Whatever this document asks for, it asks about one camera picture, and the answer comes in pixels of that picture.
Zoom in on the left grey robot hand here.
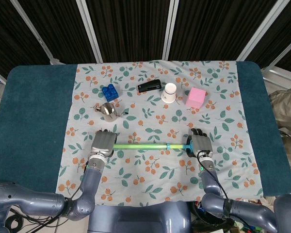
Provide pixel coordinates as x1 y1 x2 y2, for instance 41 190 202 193
90 130 118 158

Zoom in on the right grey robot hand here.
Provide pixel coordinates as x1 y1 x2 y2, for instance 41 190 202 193
185 128 213 160

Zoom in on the green stick blue end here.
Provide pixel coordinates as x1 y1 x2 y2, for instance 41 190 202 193
113 143 170 150

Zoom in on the small steel pitcher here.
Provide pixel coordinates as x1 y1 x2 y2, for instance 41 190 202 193
95 102 129 122

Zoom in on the pink cube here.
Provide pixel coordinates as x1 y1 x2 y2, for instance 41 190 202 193
185 87 207 110

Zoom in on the floral tablecloth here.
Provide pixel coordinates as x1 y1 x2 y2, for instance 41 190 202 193
55 60 265 203

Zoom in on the blue toy building block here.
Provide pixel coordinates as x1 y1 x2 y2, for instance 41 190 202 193
101 84 119 102

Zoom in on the white paper cup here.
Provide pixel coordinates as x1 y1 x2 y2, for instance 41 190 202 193
161 83 178 104

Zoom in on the black stapler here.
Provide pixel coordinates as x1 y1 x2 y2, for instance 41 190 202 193
137 79 162 94

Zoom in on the teal table cover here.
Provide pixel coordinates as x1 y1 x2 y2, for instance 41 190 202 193
0 60 291 208

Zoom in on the grey robot torso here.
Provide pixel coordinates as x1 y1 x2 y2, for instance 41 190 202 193
87 200 193 233

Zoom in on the khaki fabric bundle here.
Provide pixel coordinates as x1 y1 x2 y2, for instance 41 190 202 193
268 86 291 168

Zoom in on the black folding screen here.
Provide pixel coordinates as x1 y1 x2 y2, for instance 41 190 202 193
0 0 291 84

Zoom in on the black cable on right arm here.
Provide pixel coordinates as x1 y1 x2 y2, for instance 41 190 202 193
196 150 255 233

